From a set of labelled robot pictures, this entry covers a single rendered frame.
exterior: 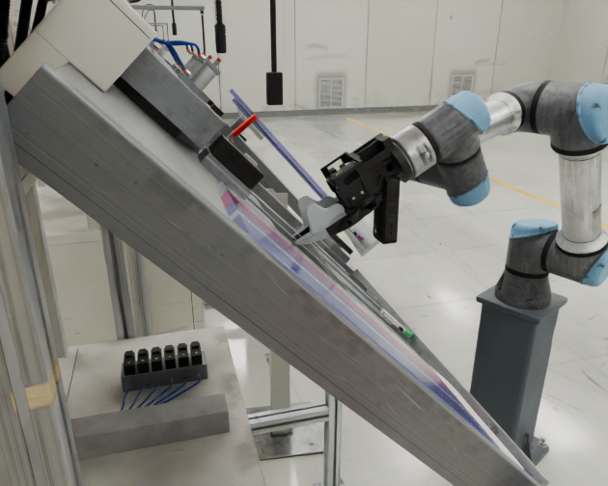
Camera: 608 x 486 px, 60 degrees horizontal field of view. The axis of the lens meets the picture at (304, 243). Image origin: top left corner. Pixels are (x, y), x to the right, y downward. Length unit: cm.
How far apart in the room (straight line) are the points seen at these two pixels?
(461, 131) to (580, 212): 57
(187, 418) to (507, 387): 103
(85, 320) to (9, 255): 173
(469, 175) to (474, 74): 918
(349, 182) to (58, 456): 54
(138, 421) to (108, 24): 62
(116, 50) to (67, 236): 144
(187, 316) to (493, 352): 112
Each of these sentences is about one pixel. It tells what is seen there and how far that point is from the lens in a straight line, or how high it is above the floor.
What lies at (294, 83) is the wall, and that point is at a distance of 879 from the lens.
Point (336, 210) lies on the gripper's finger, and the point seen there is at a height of 100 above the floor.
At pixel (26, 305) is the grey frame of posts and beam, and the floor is 109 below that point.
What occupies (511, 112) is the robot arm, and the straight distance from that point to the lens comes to 124.
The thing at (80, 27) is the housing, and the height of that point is 126.
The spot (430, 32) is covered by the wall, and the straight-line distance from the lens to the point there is 961.
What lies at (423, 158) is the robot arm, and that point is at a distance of 85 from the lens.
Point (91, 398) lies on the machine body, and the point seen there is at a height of 62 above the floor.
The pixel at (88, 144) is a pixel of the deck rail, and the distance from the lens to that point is 39.
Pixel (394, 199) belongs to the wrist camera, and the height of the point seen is 101.
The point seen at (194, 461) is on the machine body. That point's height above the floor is 62.
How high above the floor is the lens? 125
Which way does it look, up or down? 22 degrees down
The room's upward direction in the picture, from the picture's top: straight up
